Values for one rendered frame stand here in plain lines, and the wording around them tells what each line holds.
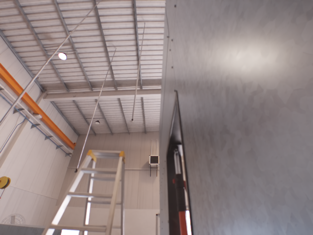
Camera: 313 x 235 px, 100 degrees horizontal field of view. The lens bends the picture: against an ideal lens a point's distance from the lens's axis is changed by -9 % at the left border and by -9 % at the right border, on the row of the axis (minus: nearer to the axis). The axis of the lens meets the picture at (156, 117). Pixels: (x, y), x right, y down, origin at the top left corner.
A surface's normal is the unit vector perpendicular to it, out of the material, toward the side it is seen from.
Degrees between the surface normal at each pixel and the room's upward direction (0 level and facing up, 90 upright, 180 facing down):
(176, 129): 180
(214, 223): 90
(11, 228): 90
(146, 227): 90
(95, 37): 177
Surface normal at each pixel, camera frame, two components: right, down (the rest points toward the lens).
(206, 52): -1.00, 0.00
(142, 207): 0.01, -0.60
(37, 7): 0.06, 0.80
